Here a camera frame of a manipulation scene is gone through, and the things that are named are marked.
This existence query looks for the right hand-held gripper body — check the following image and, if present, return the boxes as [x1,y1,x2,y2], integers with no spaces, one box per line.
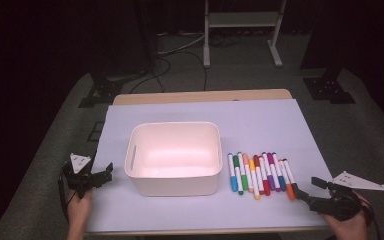
[308,170,384,222]

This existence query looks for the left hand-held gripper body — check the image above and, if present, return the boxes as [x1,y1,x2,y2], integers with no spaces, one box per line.
[61,153,96,200]

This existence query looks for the purple cap marker pen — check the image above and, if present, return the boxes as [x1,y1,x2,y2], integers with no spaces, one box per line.
[261,151,276,192]

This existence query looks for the red cap marker pen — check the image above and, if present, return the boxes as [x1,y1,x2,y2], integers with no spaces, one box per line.
[258,155,271,197]

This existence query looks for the row of colour markers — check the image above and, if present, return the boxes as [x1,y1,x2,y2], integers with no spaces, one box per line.
[227,151,301,202]

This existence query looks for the white plastic bin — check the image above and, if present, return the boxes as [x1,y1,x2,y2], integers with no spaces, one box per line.
[123,121,224,198]

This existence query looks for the person's right hand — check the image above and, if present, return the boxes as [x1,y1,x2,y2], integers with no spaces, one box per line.
[319,192,370,240]

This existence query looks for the person's left hand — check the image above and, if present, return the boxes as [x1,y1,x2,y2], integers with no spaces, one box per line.
[66,189,94,228]

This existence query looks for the dark floor hatch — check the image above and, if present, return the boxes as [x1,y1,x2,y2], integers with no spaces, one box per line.
[87,121,106,143]

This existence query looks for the light blue cap marker pen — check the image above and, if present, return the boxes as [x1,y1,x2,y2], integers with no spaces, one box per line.
[227,152,239,193]

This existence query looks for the dark green cap marker pen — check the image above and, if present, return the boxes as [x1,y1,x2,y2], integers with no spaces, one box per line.
[232,154,244,196]

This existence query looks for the black metal stand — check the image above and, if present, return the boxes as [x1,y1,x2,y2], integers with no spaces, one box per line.
[302,68,357,105]
[78,73,125,109]

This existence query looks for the white table mat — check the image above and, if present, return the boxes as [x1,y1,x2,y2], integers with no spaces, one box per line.
[85,98,339,233]

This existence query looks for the white metal stand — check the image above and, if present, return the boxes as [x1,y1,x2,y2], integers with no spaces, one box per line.
[202,0,288,69]

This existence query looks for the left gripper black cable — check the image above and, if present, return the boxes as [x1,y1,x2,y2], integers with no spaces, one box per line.
[57,165,72,222]

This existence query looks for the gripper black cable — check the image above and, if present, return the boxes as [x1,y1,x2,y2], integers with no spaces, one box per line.
[57,165,72,222]
[365,199,382,240]

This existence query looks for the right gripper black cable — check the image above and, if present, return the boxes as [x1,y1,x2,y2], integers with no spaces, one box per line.
[365,199,382,240]

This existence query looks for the black floor cable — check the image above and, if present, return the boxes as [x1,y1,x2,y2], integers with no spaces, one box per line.
[176,49,209,92]
[129,57,173,94]

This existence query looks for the white floor cable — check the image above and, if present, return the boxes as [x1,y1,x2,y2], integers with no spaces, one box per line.
[156,30,208,56]

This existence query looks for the black upright post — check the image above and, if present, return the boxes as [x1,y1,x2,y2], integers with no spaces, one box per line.
[134,0,161,68]

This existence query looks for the bundle of black cables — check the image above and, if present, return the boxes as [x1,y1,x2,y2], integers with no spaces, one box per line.
[209,32,244,48]

